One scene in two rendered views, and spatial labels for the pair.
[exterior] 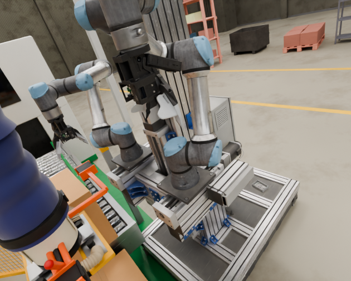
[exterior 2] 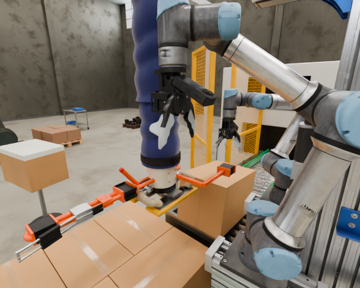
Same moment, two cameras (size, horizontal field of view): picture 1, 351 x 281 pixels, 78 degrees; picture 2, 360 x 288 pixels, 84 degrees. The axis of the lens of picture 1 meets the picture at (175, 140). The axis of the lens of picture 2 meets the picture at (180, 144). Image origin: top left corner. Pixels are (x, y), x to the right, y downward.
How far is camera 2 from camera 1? 0.64 m
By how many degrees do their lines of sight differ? 67
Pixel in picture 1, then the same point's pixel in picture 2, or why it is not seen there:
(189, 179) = (248, 254)
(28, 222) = (145, 151)
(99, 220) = (217, 213)
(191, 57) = (325, 117)
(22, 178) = not seen: hidden behind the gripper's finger
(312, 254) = not seen: outside the picture
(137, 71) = (164, 86)
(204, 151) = (259, 238)
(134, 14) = (164, 38)
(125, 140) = (279, 179)
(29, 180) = not seen: hidden behind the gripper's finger
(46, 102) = (226, 103)
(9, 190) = (146, 128)
